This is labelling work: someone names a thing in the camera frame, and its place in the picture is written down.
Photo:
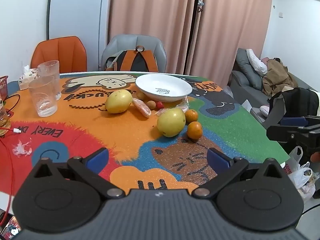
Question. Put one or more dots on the orange and black backpack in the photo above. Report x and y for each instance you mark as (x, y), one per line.
(136, 61)

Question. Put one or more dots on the white plate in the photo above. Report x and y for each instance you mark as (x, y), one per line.
(163, 86)

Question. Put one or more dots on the crumpled clear plastic wrap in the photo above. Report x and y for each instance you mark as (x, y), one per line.
(22, 149)

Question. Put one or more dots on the clear plastic-wrapped snack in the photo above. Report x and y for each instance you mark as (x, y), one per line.
(182, 105)

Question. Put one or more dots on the small red apple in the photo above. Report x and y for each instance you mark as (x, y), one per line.
(160, 105)

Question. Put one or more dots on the person's right hand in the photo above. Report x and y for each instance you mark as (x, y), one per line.
(316, 157)

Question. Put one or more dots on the white refrigerator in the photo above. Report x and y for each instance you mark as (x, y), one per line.
(77, 17)

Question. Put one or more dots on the grey pillow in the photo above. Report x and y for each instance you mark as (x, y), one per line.
(246, 70)

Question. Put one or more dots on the white pillow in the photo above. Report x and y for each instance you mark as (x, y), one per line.
(257, 62)

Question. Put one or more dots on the orange chair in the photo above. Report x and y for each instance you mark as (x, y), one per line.
(60, 53)

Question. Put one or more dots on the white red-printed plastic bag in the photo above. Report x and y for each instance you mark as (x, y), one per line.
(292, 166)

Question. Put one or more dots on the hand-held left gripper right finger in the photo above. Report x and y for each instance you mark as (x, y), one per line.
(218, 160)

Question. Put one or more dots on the grey chair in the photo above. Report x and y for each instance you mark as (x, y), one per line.
(136, 41)

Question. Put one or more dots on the tissue pack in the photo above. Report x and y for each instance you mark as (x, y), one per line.
(25, 81)

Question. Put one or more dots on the black bag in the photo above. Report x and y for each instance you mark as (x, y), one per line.
(295, 102)

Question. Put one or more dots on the clear drinking glass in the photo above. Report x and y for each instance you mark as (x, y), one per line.
(43, 97)
(50, 73)

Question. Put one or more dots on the grey sofa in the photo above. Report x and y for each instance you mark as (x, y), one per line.
(240, 85)

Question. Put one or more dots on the white slippers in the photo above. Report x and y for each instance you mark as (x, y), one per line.
(264, 110)

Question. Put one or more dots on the clear plastic bottle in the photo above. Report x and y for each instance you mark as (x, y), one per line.
(3, 120)

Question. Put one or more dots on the brown coat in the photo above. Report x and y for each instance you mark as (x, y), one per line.
(277, 80)

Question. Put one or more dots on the yellow pear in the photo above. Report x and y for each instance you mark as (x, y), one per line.
(118, 102)
(171, 122)

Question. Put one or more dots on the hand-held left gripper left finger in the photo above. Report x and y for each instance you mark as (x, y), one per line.
(98, 159)

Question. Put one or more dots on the orange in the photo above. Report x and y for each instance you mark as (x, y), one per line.
(191, 116)
(195, 130)

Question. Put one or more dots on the pink plastic-wrapped snack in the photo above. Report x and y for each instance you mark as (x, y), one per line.
(142, 108)

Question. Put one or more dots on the small reddish fruit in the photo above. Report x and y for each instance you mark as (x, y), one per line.
(151, 104)

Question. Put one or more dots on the pink curtain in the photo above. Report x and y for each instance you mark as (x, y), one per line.
(152, 12)
(232, 30)

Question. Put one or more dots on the red plastic basket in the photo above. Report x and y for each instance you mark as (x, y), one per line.
(3, 86)

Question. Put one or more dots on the colourful printed table mat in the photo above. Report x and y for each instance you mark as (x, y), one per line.
(120, 135)

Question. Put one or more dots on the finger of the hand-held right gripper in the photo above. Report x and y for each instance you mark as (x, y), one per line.
(293, 121)
(283, 133)

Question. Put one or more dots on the red printed packaging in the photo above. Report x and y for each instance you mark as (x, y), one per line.
(13, 227)

